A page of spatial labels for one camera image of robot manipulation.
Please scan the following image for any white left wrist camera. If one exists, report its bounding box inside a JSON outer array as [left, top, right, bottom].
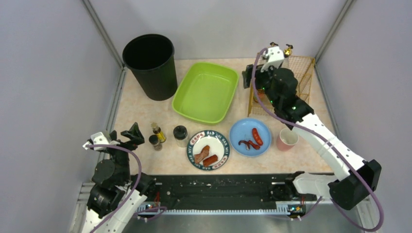
[[82, 132, 112, 151]]

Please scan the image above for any gold wire rack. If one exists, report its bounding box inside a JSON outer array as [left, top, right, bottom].
[[247, 55, 315, 117]]

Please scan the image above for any small brown cap bottle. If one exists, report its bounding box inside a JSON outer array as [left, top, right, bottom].
[[151, 122, 167, 143]]

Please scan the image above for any green plastic basin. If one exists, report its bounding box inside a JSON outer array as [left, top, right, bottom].
[[172, 62, 239, 125]]

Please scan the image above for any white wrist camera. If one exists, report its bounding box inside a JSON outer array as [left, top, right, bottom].
[[260, 46, 285, 72], [82, 132, 112, 151]]

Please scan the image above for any white plate with green rim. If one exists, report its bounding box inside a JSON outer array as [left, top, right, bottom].
[[186, 130, 231, 171]]

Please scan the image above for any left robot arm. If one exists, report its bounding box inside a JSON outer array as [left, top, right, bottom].
[[80, 123, 155, 233]]

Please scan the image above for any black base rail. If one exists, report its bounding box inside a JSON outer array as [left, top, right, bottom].
[[137, 174, 318, 216]]

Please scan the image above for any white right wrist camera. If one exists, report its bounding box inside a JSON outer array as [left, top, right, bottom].
[[260, 46, 285, 72]]

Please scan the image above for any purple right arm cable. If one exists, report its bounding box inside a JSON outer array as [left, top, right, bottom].
[[251, 48, 385, 232]]

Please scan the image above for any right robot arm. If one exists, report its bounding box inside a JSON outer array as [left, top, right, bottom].
[[242, 64, 382, 210]]

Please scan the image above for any dark curled sausage strip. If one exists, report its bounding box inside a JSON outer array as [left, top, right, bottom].
[[238, 140, 260, 150]]

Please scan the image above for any black plastic trash bin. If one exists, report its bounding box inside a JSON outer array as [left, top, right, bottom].
[[122, 34, 178, 101]]

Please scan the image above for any small dark spice bottle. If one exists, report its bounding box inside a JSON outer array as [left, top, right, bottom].
[[149, 134, 162, 151]]

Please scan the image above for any brown meat piece left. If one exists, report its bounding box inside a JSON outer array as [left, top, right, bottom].
[[194, 145, 210, 164]]

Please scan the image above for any black lid jar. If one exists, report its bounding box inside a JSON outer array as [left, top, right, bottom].
[[173, 125, 189, 148]]

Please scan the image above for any clear glass bottle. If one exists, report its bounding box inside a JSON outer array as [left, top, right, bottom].
[[283, 44, 293, 58]]

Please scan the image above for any red sausage on blue plate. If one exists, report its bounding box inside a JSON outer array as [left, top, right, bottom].
[[252, 128, 263, 146]]

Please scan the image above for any red sausage piece on plate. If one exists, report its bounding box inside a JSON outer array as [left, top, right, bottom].
[[203, 154, 219, 167]]

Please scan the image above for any pink cup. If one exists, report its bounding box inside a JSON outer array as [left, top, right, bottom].
[[276, 128, 299, 151]]

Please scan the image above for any blue plate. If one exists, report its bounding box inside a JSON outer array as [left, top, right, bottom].
[[229, 118, 272, 157]]

